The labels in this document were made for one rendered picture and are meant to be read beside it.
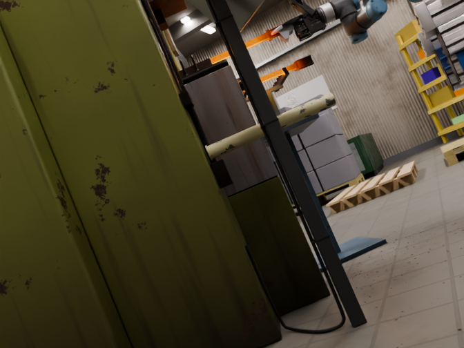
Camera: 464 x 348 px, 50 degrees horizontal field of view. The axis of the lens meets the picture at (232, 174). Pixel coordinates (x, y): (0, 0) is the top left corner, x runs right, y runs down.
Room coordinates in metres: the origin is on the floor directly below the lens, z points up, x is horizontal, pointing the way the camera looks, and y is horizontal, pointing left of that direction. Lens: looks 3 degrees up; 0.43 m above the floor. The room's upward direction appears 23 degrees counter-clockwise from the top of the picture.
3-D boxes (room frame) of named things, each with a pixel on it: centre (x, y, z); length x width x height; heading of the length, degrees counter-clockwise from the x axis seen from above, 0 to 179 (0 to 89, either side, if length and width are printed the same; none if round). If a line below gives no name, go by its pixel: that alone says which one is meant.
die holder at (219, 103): (2.01, 0.12, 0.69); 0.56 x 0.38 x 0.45; 88
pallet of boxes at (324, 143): (6.52, -0.88, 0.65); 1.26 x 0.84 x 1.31; 70
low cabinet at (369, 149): (8.67, -1.54, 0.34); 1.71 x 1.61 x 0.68; 68
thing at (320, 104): (1.60, -0.18, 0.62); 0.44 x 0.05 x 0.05; 88
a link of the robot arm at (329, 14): (1.95, -0.60, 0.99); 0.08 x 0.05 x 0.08; 178
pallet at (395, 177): (4.94, -1.26, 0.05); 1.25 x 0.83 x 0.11; 156
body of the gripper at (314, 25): (1.95, -0.52, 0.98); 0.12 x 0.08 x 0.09; 88
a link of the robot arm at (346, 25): (1.93, -0.68, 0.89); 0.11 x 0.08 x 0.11; 19
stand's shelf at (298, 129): (2.47, -0.31, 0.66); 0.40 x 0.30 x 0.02; 6
